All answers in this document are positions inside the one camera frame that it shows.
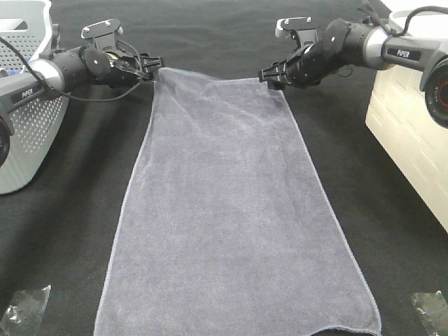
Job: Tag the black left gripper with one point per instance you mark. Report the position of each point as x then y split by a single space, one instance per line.
128 71

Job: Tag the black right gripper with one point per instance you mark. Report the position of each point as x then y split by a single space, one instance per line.
291 72

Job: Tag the grey-blue microfibre towel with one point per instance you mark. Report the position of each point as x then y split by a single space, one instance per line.
225 228

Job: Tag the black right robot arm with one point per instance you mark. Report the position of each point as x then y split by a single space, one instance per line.
369 45

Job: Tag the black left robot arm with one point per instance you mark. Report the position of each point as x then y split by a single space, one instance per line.
60 72

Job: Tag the grey perforated laundry basket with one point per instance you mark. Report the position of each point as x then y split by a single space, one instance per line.
28 27

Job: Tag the white storage box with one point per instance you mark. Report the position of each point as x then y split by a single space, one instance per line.
398 118

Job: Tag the blue cloth in basket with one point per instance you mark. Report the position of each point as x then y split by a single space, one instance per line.
12 72

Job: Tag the clear tape strip left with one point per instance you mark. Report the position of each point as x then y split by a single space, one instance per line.
25 311

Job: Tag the clear tape strip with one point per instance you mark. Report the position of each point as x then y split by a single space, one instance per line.
432 311
25 311

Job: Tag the clear tape strip right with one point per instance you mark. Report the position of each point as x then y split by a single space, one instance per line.
432 311

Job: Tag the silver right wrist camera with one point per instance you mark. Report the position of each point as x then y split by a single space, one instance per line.
302 30

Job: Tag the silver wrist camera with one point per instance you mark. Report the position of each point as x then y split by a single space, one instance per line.
302 30
103 35

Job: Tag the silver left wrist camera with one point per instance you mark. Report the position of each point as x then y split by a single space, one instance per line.
103 35

